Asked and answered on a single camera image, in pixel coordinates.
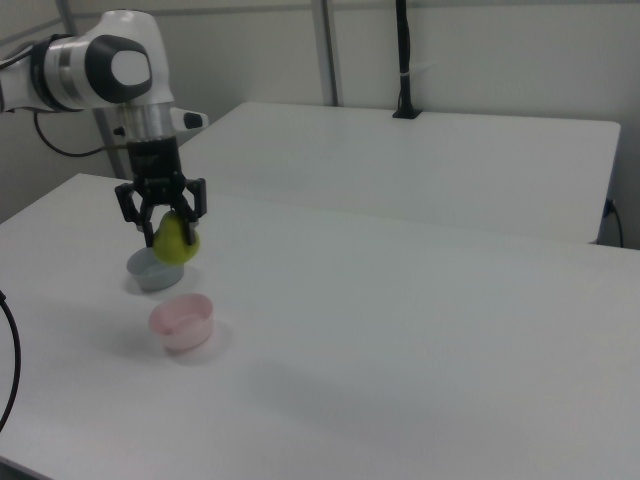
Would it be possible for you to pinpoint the green pear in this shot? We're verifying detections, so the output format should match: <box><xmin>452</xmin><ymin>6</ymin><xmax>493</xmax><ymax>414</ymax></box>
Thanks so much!
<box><xmin>151</xmin><ymin>209</ymin><xmax>203</xmax><ymax>267</ymax></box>

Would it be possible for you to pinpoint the white side table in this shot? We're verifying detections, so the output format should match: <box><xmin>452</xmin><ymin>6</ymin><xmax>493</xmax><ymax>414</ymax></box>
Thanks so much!
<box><xmin>176</xmin><ymin>101</ymin><xmax>622</xmax><ymax>246</ymax></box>

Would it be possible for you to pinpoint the white cable tie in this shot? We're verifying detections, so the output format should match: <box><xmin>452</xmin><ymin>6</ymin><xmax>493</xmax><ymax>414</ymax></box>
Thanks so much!
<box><xmin>399</xmin><ymin>61</ymin><xmax>432</xmax><ymax>80</ymax></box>

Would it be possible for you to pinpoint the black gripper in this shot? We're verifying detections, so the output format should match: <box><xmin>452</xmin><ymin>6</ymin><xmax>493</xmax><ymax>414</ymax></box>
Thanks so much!
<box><xmin>114</xmin><ymin>135</ymin><xmax>208</xmax><ymax>250</ymax></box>

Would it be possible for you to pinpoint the thick black looped cable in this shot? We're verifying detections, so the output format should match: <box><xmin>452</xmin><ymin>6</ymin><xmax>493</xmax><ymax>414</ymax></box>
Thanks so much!
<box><xmin>0</xmin><ymin>288</ymin><xmax>23</xmax><ymax>432</ymax></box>

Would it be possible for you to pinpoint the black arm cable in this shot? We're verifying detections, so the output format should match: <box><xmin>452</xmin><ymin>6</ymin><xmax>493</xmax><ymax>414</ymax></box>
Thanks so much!
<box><xmin>31</xmin><ymin>111</ymin><xmax>132</xmax><ymax>158</ymax></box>

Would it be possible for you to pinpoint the grey bowl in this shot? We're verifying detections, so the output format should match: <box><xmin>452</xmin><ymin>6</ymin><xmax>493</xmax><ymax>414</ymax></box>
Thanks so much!
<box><xmin>125</xmin><ymin>247</ymin><xmax>188</xmax><ymax>293</ymax></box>

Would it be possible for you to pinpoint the pink bowl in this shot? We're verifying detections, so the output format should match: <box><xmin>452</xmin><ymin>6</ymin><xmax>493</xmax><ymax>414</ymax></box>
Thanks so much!
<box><xmin>147</xmin><ymin>293</ymin><xmax>217</xmax><ymax>352</ymax></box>

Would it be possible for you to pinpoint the thin black hanging cable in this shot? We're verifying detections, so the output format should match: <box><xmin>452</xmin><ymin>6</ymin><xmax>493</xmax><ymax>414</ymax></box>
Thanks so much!
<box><xmin>602</xmin><ymin>198</ymin><xmax>625</xmax><ymax>249</ymax></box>

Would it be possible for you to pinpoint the black camera pole with clamp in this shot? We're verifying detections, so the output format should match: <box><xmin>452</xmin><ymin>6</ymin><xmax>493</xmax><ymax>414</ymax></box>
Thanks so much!
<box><xmin>391</xmin><ymin>0</ymin><xmax>424</xmax><ymax>121</ymax></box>

